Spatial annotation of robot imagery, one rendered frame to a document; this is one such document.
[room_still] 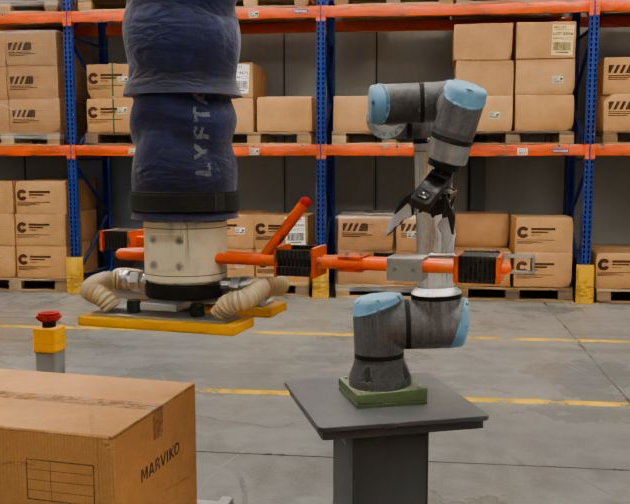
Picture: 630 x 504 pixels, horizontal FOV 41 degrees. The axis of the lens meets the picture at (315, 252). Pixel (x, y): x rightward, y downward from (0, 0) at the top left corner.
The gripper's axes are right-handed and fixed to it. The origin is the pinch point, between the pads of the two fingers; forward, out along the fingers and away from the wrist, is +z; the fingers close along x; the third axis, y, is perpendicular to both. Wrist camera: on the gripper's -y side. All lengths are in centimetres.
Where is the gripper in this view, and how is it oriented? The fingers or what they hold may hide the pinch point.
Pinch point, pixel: (416, 248)
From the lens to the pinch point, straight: 187.9
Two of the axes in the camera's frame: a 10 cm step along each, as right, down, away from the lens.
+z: -2.4, 9.2, 3.2
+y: 4.0, -2.1, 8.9
